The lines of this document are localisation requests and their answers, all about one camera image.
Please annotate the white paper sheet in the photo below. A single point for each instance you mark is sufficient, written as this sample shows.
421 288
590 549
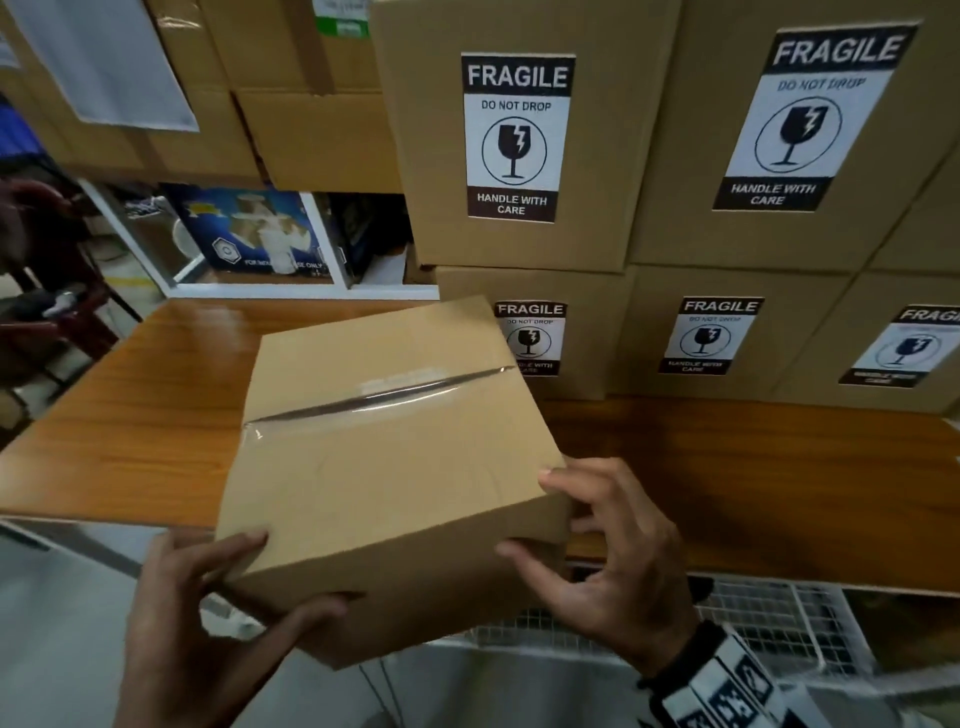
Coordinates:
105 60

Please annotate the person's right hand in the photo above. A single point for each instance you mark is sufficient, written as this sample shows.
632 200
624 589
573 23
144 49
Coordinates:
637 585

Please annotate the person's right middle finger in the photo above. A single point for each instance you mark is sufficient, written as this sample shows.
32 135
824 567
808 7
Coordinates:
589 523

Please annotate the person's left thumb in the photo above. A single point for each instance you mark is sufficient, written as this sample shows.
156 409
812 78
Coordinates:
300 619

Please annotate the blue printed product box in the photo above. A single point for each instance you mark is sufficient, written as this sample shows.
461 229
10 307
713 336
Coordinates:
247 229

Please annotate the taped plain cardboard carton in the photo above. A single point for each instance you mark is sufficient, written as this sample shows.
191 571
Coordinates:
390 480

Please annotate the large brown unlabelled box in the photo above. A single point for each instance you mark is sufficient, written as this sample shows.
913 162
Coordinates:
187 142

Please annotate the stack of labelled cardboard boxes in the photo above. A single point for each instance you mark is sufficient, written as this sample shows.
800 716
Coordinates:
652 225

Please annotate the white metal shelf frame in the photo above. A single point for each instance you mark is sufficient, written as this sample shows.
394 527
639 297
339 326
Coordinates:
300 289

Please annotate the person's left hand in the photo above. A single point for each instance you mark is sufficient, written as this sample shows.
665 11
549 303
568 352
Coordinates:
172 652

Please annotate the brown box with green sticker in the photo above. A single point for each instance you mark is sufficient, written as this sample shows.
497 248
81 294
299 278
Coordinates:
262 41

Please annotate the black white patterned wrist mount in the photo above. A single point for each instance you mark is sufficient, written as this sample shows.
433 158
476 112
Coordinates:
720 682

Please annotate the person's right thumb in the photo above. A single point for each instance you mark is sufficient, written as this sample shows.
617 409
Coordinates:
544 577

